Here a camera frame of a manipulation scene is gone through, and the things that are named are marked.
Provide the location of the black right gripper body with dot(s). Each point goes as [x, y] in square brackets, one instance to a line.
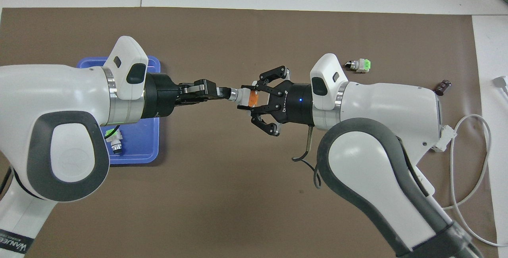
[295, 103]

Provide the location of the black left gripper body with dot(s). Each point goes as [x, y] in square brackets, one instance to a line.
[158, 95]

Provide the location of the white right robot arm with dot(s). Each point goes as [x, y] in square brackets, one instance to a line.
[381, 103]

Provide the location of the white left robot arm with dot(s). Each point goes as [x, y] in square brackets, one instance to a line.
[59, 91]

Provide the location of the blue plastic tray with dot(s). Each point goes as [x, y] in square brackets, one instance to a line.
[139, 147]

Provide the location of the brown paper table mat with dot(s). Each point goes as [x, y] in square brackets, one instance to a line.
[238, 194]

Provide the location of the small dark brown component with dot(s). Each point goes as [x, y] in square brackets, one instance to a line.
[443, 87]

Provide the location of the white red circuit breaker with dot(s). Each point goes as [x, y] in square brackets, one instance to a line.
[446, 137]

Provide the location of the green-backed round-knob switch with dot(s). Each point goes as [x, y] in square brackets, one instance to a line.
[116, 145]

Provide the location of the green-backed lever-knob selector switch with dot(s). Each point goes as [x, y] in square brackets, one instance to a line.
[360, 65]

